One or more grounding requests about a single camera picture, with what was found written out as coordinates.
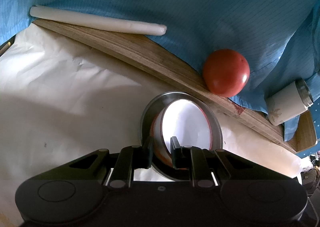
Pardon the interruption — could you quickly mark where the blue dotted curtain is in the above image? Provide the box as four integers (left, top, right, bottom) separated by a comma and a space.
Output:
297, 99, 319, 158

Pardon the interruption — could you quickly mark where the cream table cover sheet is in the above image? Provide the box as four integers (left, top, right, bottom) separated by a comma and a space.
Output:
0, 22, 313, 227

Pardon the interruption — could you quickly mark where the wooden shelf board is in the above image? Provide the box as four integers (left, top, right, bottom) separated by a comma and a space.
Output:
34, 19, 317, 154

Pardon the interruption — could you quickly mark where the white red-rimmed bowl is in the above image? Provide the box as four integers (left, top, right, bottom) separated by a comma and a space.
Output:
150, 109, 182, 168
164, 99, 213, 149

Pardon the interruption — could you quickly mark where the red tomato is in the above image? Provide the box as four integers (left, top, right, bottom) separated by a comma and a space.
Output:
202, 49, 250, 98

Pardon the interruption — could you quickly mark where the blue cloth garment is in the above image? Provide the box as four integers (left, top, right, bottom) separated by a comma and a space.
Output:
0, 0, 320, 143

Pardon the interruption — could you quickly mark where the white thermos cup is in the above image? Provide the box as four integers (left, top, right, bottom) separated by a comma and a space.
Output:
266, 79, 313, 126

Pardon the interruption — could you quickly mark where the deep steel bowl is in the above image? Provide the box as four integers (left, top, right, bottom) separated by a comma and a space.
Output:
140, 92, 223, 181

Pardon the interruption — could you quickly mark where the white rolled stick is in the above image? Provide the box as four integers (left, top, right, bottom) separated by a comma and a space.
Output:
30, 5, 167, 36

